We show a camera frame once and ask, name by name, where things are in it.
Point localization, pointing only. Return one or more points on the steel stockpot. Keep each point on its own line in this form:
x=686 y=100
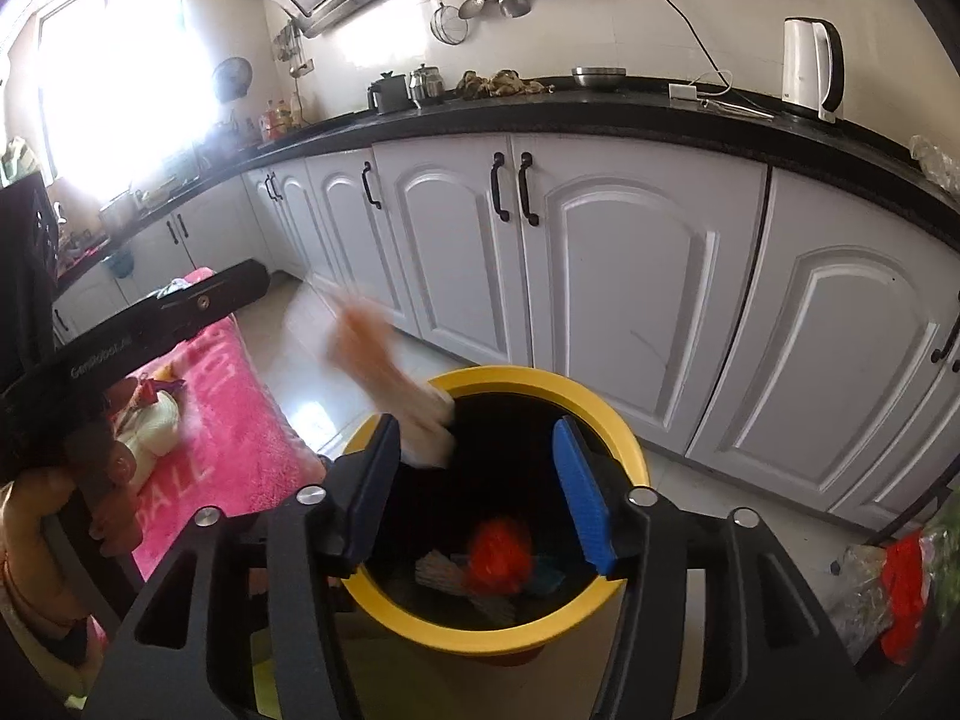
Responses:
x=118 y=214

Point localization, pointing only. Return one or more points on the red crumpled plastic bag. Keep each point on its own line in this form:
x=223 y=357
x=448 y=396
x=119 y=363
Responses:
x=499 y=555

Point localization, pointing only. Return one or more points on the steel teapot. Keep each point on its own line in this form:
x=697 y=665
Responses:
x=426 y=86

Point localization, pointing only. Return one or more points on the pink printed blanket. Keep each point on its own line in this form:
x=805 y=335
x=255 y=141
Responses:
x=232 y=420

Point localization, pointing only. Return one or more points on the cream plastic bag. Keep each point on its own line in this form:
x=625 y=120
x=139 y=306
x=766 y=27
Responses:
x=154 y=435

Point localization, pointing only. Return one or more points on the light green cloth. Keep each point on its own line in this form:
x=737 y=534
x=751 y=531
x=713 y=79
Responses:
x=174 y=285

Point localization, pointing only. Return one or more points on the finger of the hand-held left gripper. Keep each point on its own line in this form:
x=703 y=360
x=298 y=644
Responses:
x=217 y=296

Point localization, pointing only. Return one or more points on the orange and white wrapper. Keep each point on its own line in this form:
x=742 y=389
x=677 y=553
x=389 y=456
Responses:
x=405 y=405

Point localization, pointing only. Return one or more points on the black kitchen countertop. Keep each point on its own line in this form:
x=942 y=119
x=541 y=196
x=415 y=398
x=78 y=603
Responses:
x=600 y=109

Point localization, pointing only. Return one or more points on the white electric kettle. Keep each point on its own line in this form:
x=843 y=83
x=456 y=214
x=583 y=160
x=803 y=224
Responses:
x=802 y=67

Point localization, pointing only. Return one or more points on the clear plastic bag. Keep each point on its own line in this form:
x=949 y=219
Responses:
x=937 y=161

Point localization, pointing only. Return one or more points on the blue round wall fan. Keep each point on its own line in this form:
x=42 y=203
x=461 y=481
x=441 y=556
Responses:
x=231 y=79

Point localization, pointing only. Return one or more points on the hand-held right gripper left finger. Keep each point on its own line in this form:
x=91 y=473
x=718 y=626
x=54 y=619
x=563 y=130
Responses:
x=371 y=499

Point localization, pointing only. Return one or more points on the group of sauce bottles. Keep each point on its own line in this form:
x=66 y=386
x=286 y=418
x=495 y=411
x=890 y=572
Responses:
x=277 y=120

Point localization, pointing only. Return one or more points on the kitchen window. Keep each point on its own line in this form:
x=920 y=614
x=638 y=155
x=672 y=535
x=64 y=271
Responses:
x=112 y=75

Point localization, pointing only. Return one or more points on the row of white cabinet doors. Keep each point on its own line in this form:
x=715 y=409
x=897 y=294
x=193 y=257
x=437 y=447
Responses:
x=622 y=262

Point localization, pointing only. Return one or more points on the dark grey pot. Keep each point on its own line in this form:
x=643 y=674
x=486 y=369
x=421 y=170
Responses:
x=388 y=94

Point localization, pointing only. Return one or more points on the clear bag of vegetables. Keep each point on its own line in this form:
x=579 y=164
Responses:
x=862 y=592

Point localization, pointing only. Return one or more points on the steel bowl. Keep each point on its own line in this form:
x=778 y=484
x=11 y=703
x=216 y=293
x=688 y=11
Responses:
x=598 y=76

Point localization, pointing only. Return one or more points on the person's left hand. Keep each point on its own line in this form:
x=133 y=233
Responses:
x=116 y=465

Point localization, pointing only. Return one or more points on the pile of ginger roots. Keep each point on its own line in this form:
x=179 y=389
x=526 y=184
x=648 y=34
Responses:
x=499 y=84

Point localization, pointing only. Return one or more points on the yellow green cloth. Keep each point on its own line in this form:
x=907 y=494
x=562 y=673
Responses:
x=262 y=682

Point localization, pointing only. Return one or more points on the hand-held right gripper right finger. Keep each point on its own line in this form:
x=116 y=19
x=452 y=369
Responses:
x=589 y=502

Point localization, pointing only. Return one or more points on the striped paper wrapper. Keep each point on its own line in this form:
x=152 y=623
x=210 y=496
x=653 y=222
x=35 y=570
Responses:
x=442 y=574

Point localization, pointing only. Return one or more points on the yellow rimmed black trash bin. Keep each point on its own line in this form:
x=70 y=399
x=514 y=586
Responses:
x=517 y=379

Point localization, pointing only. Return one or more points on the small hanging wall tools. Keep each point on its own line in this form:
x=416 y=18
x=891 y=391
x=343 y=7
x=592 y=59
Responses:
x=289 y=45

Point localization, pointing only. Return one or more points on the white power adapter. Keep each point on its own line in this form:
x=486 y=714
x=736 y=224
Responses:
x=683 y=92

